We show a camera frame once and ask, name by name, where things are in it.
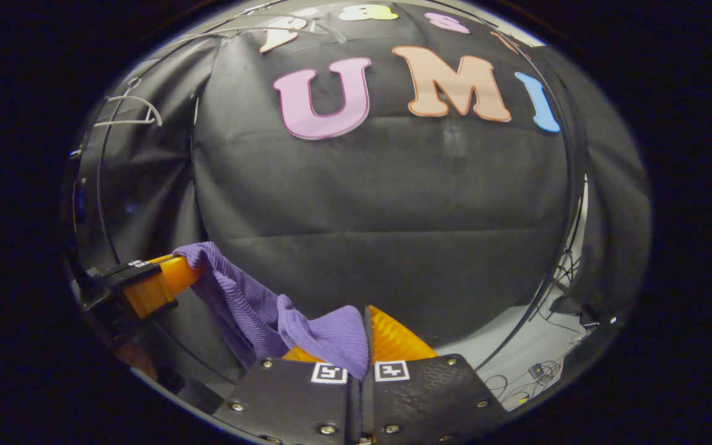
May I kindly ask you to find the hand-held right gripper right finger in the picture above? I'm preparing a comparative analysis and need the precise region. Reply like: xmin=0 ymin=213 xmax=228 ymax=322
xmin=362 ymin=304 xmax=509 ymax=445

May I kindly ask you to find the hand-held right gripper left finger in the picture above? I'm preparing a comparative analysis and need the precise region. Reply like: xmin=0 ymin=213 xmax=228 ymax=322
xmin=214 ymin=345 xmax=362 ymax=445

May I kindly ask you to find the purple corduroy shirt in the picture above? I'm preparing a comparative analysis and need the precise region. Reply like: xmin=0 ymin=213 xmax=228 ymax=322
xmin=172 ymin=241 xmax=370 ymax=379

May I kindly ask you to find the white plastic hanger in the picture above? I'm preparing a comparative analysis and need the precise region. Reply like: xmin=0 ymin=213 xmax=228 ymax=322
xmin=93 ymin=77 xmax=164 ymax=129
xmin=171 ymin=14 xmax=347 ymax=50

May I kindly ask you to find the black backdrop cloth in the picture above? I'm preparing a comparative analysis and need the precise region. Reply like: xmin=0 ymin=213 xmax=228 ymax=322
xmin=75 ymin=0 xmax=652 ymax=384

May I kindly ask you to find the black stand base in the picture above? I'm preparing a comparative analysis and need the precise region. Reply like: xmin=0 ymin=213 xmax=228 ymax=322
xmin=548 ymin=290 xmax=601 ymax=329

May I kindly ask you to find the black floor cable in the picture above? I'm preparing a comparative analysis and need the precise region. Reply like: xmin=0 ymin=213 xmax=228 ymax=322
xmin=486 ymin=360 xmax=565 ymax=409

